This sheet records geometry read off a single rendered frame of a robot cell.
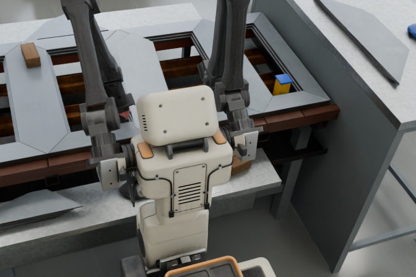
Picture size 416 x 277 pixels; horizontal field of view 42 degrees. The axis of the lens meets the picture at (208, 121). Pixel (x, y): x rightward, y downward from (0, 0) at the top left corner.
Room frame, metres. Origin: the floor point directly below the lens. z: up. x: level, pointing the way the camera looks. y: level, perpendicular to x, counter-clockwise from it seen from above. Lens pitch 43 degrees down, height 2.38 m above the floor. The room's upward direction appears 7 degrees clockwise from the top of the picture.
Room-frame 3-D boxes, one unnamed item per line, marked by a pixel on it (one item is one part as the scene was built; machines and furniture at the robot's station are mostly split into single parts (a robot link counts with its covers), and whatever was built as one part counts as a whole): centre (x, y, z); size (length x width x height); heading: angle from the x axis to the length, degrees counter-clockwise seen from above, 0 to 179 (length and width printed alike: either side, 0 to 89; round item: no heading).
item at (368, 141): (2.15, -0.46, 0.50); 1.30 x 0.04 x 1.01; 25
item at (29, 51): (1.91, 0.82, 0.87); 0.12 x 0.06 x 0.05; 30
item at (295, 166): (1.89, -0.44, 0.34); 0.06 x 0.06 x 0.68; 25
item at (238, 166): (1.57, -0.15, 0.70); 0.10 x 0.06 x 0.05; 127
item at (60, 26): (2.29, 0.80, 0.77); 0.45 x 0.20 x 0.04; 115
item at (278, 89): (1.95, -0.31, 0.78); 0.05 x 0.05 x 0.19; 25
